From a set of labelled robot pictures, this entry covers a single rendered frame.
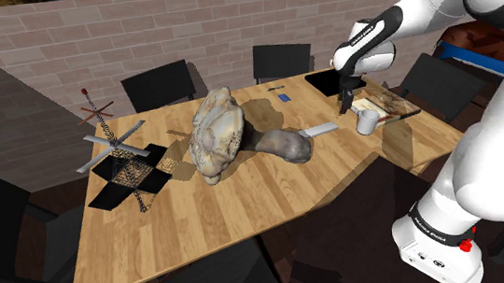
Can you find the pale beige stone sculpture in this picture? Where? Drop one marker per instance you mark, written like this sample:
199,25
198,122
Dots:
215,135

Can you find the open book with glass cover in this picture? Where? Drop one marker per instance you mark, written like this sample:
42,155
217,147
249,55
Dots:
383,102

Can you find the brown and blue furniture piece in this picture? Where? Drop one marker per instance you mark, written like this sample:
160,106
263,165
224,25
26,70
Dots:
481,45

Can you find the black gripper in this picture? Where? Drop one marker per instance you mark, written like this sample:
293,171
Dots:
348,86

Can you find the black tablet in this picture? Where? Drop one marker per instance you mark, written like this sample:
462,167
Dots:
324,82

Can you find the wooden table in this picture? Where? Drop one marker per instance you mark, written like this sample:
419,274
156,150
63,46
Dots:
248,205

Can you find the grey remote control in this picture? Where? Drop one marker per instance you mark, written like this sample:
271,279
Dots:
318,129

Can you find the grey rounded stone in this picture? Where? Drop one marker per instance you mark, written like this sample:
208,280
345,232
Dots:
286,146

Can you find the blue card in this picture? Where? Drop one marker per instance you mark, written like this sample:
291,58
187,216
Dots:
283,97

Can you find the white mug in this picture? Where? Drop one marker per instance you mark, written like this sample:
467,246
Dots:
367,122

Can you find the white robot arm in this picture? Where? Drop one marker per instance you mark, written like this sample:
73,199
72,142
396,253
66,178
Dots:
492,170

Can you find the dark pen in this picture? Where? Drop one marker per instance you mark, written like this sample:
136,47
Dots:
275,88

